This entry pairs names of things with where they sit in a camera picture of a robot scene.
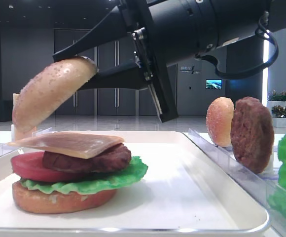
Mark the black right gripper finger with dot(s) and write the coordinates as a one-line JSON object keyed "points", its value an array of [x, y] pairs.
{"points": [[112, 27]]}

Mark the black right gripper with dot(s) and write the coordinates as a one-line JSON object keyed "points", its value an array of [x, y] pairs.
{"points": [[167, 31]]}

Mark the sesame bun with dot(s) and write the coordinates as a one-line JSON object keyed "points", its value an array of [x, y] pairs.
{"points": [[54, 85], [218, 121]]}

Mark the stacked brown meat patty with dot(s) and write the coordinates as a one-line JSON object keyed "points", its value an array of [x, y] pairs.
{"points": [[113, 159]]}

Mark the stacked orange cheese slice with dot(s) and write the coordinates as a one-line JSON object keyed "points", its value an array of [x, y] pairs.
{"points": [[73, 144]]}

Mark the stacked green lettuce leaf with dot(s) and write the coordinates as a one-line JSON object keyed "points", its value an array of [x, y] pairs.
{"points": [[94, 184]]}

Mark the upright orange cheese slice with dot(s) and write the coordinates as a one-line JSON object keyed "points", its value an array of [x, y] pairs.
{"points": [[20, 128]]}

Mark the upright brown meat patty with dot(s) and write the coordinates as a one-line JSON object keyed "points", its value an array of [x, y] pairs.
{"points": [[252, 134]]}

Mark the stacked red tomato slice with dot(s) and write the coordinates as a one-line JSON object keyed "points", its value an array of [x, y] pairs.
{"points": [[30, 166]]}

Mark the silver metal tray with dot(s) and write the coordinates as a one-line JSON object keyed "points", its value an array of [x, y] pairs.
{"points": [[183, 194]]}

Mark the potted plants white planter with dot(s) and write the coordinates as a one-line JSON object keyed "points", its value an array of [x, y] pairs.
{"points": [[277, 105]]}

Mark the stacked bun bottom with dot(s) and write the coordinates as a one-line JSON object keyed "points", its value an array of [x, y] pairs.
{"points": [[56, 203]]}

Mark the clear acrylic right rack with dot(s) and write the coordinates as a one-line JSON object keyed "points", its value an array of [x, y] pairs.
{"points": [[264, 187]]}

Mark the wall display screen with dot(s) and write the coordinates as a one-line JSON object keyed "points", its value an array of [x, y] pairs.
{"points": [[214, 84]]}

